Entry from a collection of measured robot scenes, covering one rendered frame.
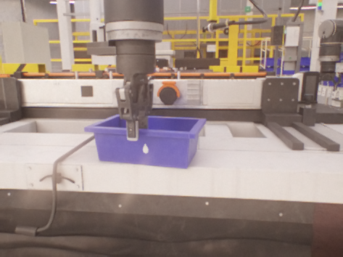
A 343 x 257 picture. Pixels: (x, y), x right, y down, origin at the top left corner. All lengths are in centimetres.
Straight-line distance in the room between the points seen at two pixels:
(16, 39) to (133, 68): 752
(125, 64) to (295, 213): 47
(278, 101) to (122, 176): 62
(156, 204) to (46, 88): 68
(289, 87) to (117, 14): 68
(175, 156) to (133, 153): 9
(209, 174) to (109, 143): 22
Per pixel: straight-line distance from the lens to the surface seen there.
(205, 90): 97
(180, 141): 52
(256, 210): 65
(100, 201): 67
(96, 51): 52
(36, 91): 115
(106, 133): 56
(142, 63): 49
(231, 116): 100
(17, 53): 797
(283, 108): 100
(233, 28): 1203
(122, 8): 48
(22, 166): 67
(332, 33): 176
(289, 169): 59
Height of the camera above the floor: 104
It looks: 11 degrees down
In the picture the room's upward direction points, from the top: straight up
